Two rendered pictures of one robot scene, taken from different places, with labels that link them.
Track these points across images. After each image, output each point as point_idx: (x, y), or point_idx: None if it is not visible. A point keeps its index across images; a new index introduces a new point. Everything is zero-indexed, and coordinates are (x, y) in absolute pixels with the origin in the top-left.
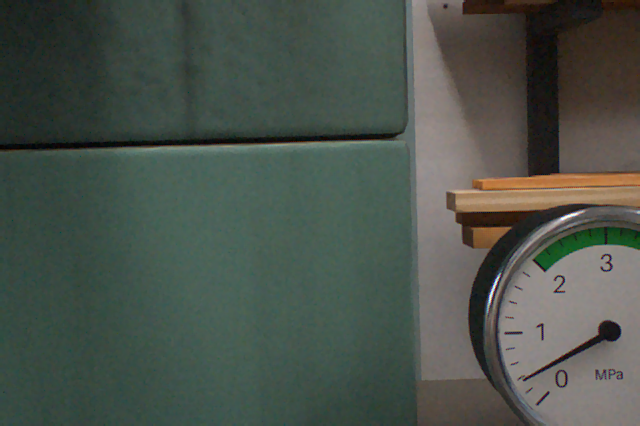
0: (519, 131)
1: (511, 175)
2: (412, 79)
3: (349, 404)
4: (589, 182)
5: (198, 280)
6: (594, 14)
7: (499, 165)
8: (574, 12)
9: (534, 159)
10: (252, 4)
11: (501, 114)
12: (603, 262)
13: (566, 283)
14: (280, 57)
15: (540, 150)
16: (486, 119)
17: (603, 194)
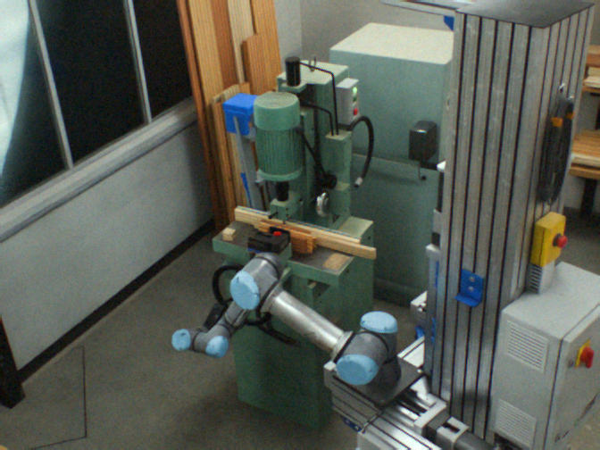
0: (596, 104)
1: (590, 120)
2: (437, 187)
3: None
4: (584, 153)
5: None
6: (598, 95)
7: (586, 116)
8: (590, 93)
9: (596, 120)
10: (303, 295)
11: (590, 97)
12: None
13: None
14: (304, 298)
15: (599, 117)
16: (584, 98)
17: (584, 160)
